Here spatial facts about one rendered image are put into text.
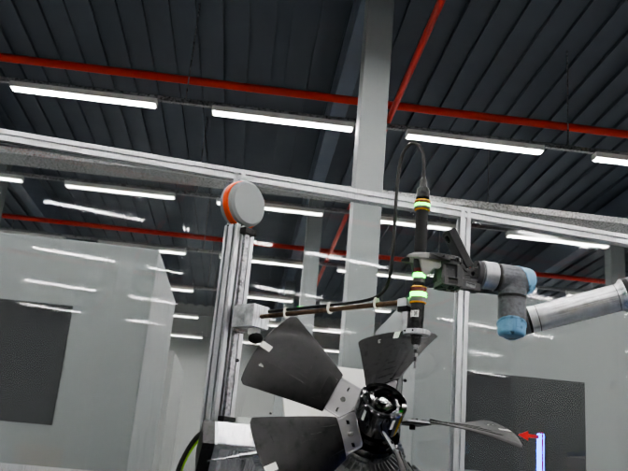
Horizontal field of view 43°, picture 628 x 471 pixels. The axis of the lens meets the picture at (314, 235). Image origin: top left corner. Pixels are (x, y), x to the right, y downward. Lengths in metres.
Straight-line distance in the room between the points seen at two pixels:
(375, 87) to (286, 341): 5.21
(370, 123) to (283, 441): 5.34
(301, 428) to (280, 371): 0.24
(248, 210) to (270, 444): 1.03
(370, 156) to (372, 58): 0.94
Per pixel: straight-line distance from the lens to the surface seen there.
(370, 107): 7.04
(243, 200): 2.62
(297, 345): 2.07
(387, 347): 2.23
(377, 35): 7.39
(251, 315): 2.44
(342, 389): 2.03
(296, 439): 1.85
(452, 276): 2.12
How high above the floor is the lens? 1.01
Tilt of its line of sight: 17 degrees up
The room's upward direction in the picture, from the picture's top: 5 degrees clockwise
